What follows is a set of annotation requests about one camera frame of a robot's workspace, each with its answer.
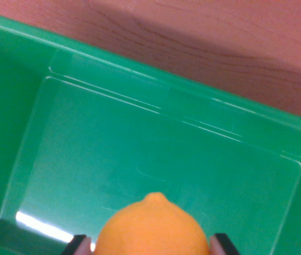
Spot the green plastic bin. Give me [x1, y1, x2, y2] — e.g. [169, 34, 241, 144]
[0, 14, 301, 255]

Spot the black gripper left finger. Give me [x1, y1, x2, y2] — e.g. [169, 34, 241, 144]
[59, 234, 92, 255]

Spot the yellow lemon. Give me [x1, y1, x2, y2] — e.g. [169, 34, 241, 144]
[94, 191, 211, 255]

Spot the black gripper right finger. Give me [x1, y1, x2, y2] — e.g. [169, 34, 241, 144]
[209, 232, 242, 255]

